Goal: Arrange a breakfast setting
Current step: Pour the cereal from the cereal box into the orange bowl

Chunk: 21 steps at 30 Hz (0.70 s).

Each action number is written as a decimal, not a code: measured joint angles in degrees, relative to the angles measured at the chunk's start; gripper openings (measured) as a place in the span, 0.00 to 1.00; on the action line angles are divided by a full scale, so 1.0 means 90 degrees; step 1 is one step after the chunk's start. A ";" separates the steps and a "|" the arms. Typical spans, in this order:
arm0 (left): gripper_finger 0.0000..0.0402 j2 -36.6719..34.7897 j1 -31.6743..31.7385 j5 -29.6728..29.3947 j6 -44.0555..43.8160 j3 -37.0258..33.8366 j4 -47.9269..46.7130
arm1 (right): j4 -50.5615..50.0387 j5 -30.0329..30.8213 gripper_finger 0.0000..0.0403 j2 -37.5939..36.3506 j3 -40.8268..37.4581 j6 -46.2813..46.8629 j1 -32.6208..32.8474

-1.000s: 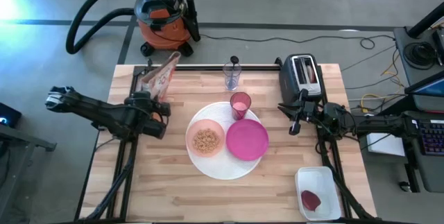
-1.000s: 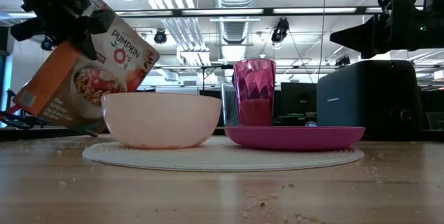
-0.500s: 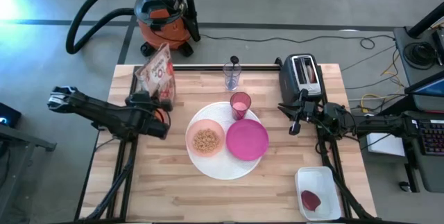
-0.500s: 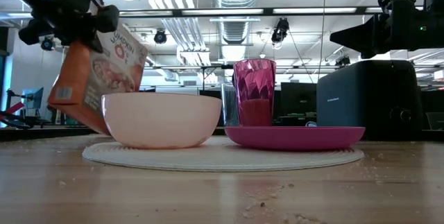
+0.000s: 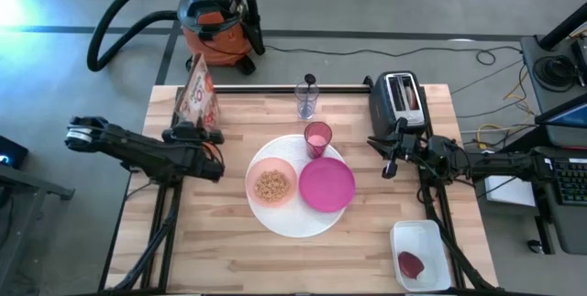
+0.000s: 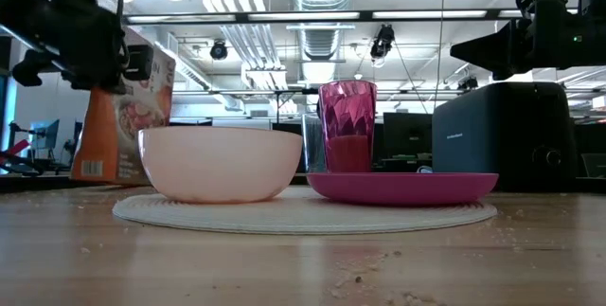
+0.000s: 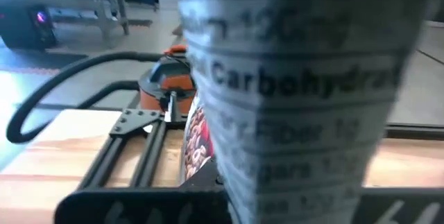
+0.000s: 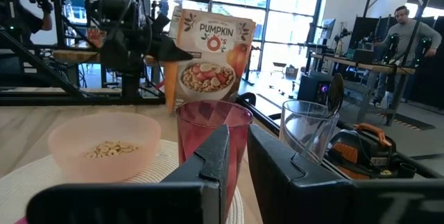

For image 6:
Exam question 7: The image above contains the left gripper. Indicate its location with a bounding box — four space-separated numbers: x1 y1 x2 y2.
0 0 129 95

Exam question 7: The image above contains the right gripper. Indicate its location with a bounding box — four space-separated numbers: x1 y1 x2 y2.
449 0 606 81

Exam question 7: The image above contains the orange pumpkin cereal box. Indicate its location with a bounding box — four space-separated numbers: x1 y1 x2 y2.
70 26 177 187

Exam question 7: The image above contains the pale pink bowl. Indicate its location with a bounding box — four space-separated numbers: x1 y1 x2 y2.
137 126 304 205

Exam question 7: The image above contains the magenta plastic plate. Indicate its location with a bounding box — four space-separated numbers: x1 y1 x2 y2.
306 171 500 207

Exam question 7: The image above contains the pink faceted tumbler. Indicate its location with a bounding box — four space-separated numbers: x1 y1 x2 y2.
317 80 379 173

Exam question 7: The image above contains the clear drinking glass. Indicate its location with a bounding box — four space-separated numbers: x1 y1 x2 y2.
301 113 328 173

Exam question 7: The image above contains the black toaster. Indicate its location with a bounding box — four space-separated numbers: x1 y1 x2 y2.
431 81 579 192

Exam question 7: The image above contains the background computer monitor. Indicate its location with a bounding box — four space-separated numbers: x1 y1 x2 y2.
28 118 61 151

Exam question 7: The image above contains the white round woven placemat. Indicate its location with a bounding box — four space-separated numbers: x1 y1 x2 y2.
112 186 498 235

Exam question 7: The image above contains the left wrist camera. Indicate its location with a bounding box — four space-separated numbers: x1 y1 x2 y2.
123 44 155 82

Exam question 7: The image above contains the thin hanging cable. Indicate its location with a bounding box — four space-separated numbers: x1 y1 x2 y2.
434 0 446 101

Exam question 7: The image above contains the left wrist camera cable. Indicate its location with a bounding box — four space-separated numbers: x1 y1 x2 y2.
98 0 132 68

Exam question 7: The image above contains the black overhead frame beam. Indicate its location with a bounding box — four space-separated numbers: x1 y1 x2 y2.
120 9 522 26

